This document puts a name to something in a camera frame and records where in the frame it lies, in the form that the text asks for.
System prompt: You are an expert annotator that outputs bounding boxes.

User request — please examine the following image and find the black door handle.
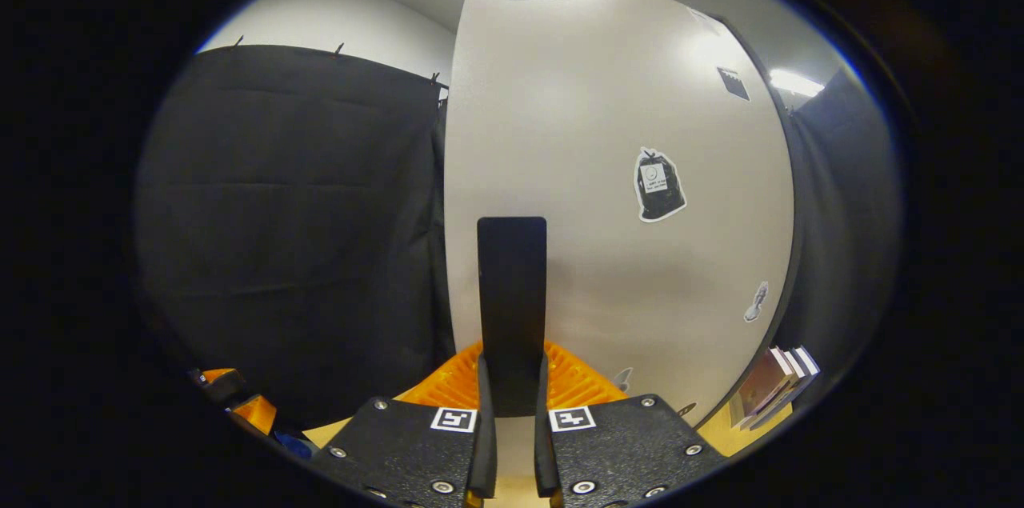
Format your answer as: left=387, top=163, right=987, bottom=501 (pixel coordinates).
left=477, top=217, right=548, bottom=418

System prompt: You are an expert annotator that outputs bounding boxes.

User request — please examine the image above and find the black backdrop cloth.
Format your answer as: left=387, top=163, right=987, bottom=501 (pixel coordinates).
left=134, top=44, right=905, bottom=433

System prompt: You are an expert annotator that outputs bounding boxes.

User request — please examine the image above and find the pink cover book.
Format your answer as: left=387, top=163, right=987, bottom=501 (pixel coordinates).
left=728, top=348, right=789, bottom=430

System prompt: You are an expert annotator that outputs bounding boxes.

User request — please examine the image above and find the grey cabinet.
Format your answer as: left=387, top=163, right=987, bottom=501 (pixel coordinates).
left=704, top=8, right=803, bottom=429

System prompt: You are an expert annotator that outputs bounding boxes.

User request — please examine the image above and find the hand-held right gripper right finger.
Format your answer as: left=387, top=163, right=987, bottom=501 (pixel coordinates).
left=534, top=340, right=729, bottom=508

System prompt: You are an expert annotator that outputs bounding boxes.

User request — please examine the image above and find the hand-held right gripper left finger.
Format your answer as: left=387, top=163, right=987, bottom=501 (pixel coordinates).
left=308, top=340, right=498, bottom=508

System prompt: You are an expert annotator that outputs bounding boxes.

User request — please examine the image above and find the ceiling light panel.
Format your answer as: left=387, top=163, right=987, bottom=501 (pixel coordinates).
left=770, top=68, right=826, bottom=98

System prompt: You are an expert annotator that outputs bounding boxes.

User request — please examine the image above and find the beige cabinet door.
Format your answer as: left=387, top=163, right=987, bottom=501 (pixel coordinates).
left=442, top=0, right=797, bottom=477

